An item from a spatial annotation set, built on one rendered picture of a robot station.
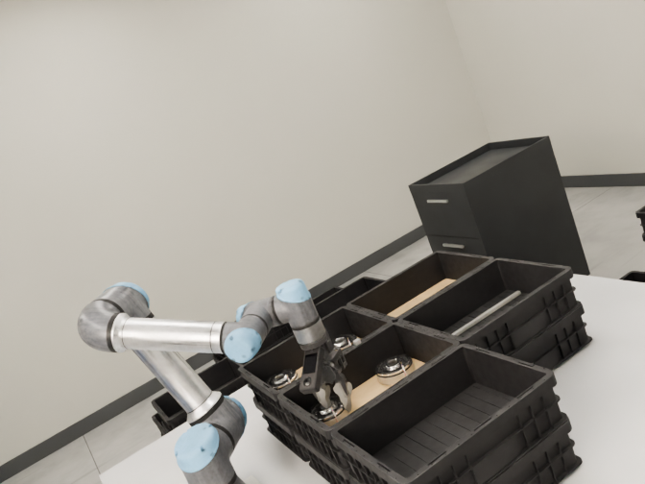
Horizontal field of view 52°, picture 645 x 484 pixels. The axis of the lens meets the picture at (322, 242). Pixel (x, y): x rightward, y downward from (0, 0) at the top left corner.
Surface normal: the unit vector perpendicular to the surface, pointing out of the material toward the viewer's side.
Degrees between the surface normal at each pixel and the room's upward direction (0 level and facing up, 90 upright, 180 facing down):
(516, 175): 90
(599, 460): 0
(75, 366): 90
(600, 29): 90
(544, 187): 90
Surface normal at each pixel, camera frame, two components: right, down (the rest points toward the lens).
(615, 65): -0.81, 0.44
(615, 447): -0.36, -0.90
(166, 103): 0.46, 0.06
